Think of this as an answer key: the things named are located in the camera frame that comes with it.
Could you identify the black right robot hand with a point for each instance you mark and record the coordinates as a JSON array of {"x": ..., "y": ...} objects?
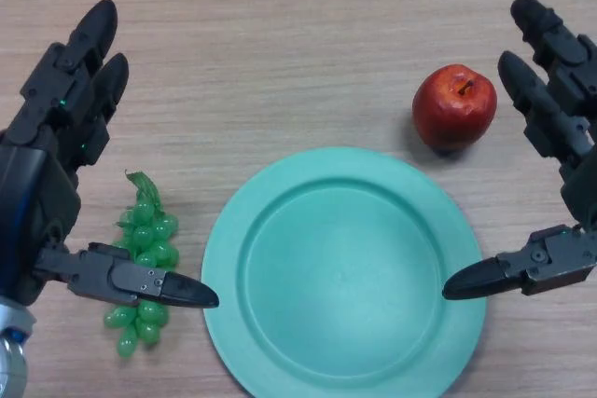
[{"x": 559, "y": 104}]

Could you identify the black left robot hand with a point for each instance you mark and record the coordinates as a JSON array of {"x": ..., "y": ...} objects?
[{"x": 42, "y": 202}]

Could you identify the red apple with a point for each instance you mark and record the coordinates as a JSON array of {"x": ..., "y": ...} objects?
[{"x": 454, "y": 106}]

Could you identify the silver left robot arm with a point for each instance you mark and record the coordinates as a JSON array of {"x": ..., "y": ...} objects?
[{"x": 11, "y": 351}]

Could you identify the green round plate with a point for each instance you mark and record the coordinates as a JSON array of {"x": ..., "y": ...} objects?
[{"x": 344, "y": 272}]

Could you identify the green plastic grape bunch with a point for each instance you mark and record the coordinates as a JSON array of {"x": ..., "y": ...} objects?
[{"x": 149, "y": 239}]

